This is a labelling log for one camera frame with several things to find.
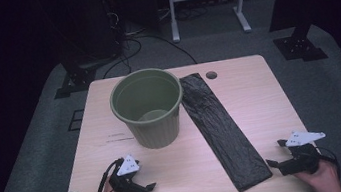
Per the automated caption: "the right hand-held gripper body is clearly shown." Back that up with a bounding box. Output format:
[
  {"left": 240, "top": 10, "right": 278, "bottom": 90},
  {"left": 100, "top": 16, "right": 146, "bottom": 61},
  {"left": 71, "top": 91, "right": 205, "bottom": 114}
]
[{"left": 274, "top": 127, "right": 332, "bottom": 179}]

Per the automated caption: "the green ribbed trash bin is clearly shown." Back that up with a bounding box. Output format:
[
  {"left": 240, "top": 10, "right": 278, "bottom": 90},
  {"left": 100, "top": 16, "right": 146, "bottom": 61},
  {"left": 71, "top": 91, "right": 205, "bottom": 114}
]
[{"left": 105, "top": 63, "right": 191, "bottom": 155}]

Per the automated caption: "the small brown table grommet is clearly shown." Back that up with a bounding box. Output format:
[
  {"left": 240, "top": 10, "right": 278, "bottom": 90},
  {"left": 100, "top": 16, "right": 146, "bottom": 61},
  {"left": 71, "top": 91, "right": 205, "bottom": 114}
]
[{"left": 204, "top": 69, "right": 219, "bottom": 81}]

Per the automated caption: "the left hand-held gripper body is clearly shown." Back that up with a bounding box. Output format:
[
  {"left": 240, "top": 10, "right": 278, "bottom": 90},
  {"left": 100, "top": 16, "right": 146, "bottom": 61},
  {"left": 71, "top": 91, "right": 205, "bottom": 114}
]
[{"left": 106, "top": 153, "right": 148, "bottom": 192}]

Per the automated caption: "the dark cabinet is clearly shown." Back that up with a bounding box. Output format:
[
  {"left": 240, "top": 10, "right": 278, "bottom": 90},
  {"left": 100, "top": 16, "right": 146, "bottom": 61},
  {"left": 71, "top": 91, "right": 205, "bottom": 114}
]
[{"left": 53, "top": 0, "right": 127, "bottom": 67}]

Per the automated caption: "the black metal stand base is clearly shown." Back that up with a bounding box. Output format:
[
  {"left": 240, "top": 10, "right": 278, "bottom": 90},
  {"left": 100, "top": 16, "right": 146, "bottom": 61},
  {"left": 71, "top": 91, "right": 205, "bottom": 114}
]
[
  {"left": 270, "top": 20, "right": 329, "bottom": 67},
  {"left": 48, "top": 54, "right": 100, "bottom": 100}
]

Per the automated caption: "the person's right hand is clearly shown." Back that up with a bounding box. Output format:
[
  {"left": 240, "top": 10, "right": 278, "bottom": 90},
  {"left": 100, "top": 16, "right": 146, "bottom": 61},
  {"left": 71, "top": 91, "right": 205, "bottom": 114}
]
[{"left": 293, "top": 156, "right": 341, "bottom": 192}]

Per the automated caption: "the long black floor cable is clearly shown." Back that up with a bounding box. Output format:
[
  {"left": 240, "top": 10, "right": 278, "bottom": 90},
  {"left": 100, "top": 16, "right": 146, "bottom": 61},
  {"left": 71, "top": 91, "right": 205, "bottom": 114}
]
[{"left": 97, "top": 26, "right": 198, "bottom": 79}]

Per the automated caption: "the black plastic trash bag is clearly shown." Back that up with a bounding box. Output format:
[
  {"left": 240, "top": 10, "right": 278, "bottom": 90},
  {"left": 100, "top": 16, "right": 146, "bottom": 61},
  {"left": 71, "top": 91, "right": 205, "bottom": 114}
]
[{"left": 177, "top": 64, "right": 275, "bottom": 192}]

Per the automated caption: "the right hand-held gripper black cable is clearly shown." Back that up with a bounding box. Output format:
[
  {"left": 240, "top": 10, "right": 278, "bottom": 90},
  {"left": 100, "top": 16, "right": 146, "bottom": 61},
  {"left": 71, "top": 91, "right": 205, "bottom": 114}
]
[{"left": 316, "top": 143, "right": 341, "bottom": 181}]

